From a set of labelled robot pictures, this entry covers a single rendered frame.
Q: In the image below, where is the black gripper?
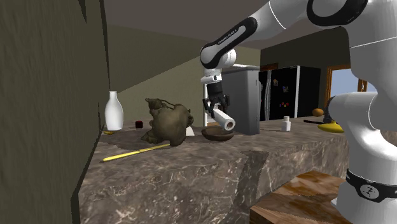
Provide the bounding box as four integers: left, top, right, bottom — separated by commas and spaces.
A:
202, 81, 232, 118

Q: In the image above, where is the white cylinder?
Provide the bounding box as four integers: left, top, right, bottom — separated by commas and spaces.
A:
214, 108, 237, 131

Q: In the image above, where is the grey appliance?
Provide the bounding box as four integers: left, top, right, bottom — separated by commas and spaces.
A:
203, 64, 261, 136

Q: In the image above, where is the brown bowl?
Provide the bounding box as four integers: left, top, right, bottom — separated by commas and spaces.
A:
201, 127, 235, 143

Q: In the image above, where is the olive brown figure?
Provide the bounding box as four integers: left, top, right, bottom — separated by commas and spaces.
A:
141, 97, 195, 148

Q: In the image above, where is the black refrigerator with magnets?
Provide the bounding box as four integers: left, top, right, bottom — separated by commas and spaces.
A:
258, 65, 322, 122

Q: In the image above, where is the small white bottle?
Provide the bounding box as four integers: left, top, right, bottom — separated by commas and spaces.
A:
281, 115, 292, 132

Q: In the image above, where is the yellow stick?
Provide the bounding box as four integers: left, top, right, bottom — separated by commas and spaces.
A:
102, 143, 171, 162

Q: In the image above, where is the white vase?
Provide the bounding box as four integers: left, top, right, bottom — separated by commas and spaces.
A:
104, 90, 124, 131

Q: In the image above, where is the yellow rounded thing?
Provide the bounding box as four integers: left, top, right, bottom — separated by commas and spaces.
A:
317, 120, 345, 134

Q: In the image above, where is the wooden framed window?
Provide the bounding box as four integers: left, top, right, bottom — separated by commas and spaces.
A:
323, 64, 378, 110

